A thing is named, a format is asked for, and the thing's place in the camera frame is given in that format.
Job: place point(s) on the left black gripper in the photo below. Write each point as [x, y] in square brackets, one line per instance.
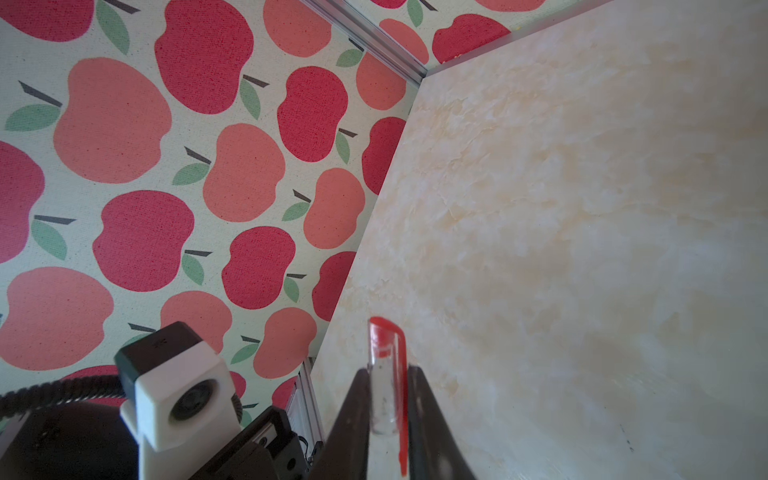
[267, 448]

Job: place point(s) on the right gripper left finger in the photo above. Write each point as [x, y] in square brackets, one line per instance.
[345, 453]

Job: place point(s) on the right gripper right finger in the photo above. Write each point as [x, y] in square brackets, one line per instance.
[433, 452]

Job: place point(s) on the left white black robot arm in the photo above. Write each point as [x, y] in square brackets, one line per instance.
[90, 441]

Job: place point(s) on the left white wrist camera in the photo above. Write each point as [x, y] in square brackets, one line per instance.
[178, 404]

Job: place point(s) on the left aluminium frame post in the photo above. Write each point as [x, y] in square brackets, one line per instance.
[365, 33]

